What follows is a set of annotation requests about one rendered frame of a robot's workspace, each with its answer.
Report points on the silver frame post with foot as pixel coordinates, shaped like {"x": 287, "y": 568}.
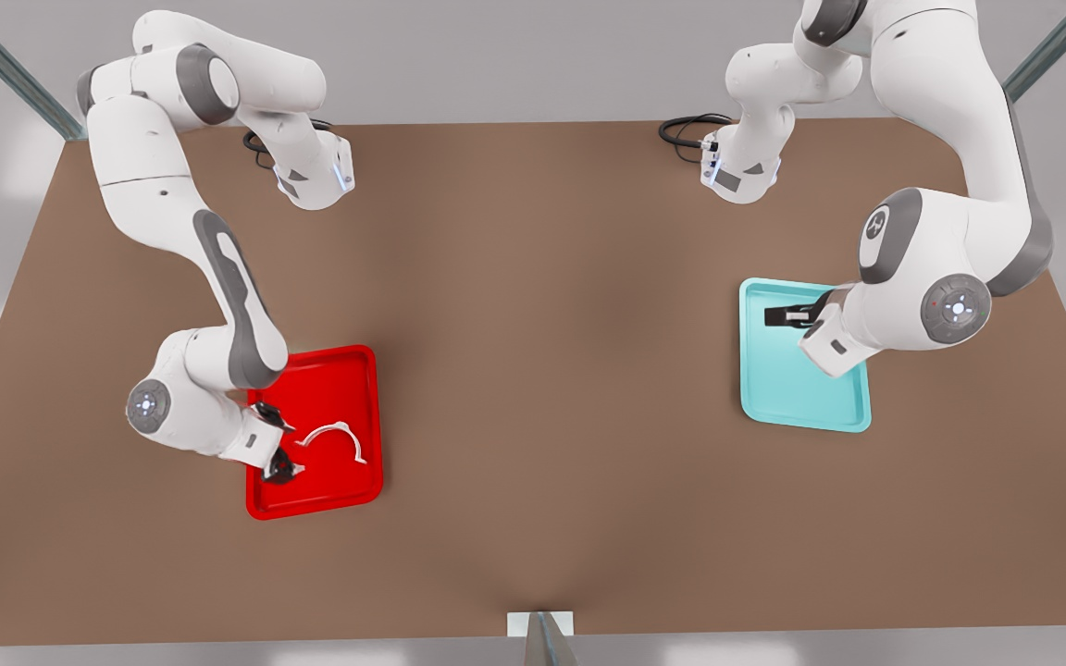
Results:
{"x": 547, "y": 643}

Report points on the white drainage pipe clamp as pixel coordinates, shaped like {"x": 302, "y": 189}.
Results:
{"x": 351, "y": 437}

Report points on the red plastic tray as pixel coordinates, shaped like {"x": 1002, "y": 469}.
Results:
{"x": 329, "y": 379}

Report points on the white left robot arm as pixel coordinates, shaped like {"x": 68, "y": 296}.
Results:
{"x": 940, "y": 102}

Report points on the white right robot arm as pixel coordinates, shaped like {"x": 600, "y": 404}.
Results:
{"x": 137, "y": 157}

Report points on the teal plastic tray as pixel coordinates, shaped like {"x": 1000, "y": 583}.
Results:
{"x": 787, "y": 388}

